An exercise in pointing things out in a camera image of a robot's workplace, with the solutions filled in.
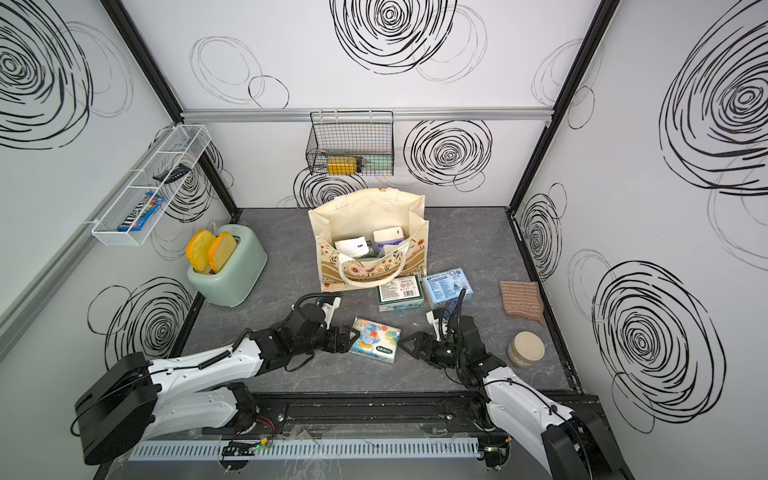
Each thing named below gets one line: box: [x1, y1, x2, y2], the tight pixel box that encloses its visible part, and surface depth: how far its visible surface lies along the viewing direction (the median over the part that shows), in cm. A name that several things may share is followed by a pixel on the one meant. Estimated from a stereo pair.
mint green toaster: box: [187, 224, 268, 307], surface depth 89 cm
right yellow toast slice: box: [208, 232, 237, 273], surface depth 84 cm
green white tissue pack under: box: [377, 275, 425, 312], surface depth 93 cm
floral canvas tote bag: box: [308, 188, 429, 292], surface depth 86 cm
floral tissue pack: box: [349, 317, 402, 364], surface depth 82 cm
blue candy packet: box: [117, 192, 166, 231], surface depth 72 cm
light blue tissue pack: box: [334, 236, 369, 258], surface depth 84 cm
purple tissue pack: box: [372, 226, 405, 254], surface depth 96 cm
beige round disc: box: [507, 331, 545, 367], surface depth 82 cm
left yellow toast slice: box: [186, 229, 217, 272], surface depth 84 cm
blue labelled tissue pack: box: [423, 268, 474, 310], surface depth 93 cm
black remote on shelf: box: [153, 163, 192, 184], surface depth 82 cm
